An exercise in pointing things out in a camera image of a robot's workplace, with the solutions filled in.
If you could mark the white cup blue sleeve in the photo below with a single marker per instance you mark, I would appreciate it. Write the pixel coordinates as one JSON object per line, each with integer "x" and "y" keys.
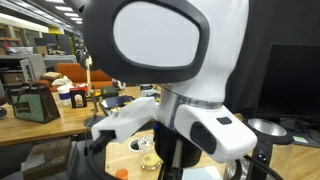
{"x": 64, "y": 95}

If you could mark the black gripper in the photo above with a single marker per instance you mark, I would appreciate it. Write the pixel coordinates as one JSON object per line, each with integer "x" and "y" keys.
{"x": 166, "y": 146}

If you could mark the green sticky note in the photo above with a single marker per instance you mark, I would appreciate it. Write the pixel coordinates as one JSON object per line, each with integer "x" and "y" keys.
{"x": 300, "y": 139}

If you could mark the desk lamp with round base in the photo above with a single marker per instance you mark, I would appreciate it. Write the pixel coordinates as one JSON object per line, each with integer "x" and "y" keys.
{"x": 94, "y": 120}

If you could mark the black partition curtain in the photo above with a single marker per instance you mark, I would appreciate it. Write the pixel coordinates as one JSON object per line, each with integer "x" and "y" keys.
{"x": 280, "y": 23}

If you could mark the black computer monitor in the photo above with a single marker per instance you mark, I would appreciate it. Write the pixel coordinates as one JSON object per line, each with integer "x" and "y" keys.
{"x": 290, "y": 80}

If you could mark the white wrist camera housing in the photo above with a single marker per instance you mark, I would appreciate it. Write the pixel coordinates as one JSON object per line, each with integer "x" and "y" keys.
{"x": 126, "y": 120}

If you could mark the black round disc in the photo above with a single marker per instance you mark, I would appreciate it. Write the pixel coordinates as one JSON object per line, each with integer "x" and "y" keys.
{"x": 2, "y": 113}

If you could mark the orange sofa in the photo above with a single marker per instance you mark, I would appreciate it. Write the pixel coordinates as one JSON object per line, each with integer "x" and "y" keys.
{"x": 71, "y": 73}

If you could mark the cardboard box with white labels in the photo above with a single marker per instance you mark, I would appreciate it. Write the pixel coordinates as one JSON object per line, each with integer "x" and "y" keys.
{"x": 46, "y": 158}

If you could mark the dark green box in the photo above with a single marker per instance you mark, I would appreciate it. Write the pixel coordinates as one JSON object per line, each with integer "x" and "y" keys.
{"x": 109, "y": 91}

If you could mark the small orange cup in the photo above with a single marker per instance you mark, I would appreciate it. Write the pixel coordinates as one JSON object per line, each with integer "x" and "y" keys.
{"x": 121, "y": 174}

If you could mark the black tray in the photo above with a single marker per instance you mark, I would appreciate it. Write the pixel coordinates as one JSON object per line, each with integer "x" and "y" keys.
{"x": 111, "y": 108}

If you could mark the white digital kitchen scale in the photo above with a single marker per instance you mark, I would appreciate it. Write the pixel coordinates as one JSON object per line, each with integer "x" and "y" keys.
{"x": 200, "y": 174}

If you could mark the ceiling light panel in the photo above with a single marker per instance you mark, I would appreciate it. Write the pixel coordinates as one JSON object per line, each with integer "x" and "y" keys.
{"x": 77, "y": 19}
{"x": 71, "y": 15}
{"x": 64, "y": 8}

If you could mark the glass jar with yellow liquid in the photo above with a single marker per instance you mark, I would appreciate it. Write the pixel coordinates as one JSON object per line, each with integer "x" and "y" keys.
{"x": 148, "y": 156}

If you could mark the white ringed table grommet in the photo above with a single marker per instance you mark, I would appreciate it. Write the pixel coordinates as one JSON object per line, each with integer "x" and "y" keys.
{"x": 134, "y": 145}

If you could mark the grey computer case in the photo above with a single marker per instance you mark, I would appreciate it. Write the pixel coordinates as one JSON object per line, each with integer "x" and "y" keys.
{"x": 31, "y": 68}

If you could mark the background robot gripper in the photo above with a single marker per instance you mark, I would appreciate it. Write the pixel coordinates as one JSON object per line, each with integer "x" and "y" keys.
{"x": 119, "y": 84}

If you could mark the green fabric bag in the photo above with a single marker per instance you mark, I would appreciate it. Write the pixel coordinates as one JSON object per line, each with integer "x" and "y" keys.
{"x": 31, "y": 103}

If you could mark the white cloth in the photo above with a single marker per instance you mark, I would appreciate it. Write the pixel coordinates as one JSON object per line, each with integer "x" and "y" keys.
{"x": 61, "y": 81}

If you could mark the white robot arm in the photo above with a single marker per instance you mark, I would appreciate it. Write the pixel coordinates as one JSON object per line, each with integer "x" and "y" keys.
{"x": 213, "y": 50}

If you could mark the tan book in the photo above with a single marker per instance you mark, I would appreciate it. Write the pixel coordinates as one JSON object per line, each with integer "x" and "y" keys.
{"x": 51, "y": 75}

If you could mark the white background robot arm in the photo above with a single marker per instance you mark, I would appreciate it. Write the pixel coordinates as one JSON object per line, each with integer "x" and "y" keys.
{"x": 146, "y": 91}

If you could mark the round steel kettle lid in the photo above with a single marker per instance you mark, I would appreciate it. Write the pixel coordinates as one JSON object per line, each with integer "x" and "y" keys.
{"x": 266, "y": 127}

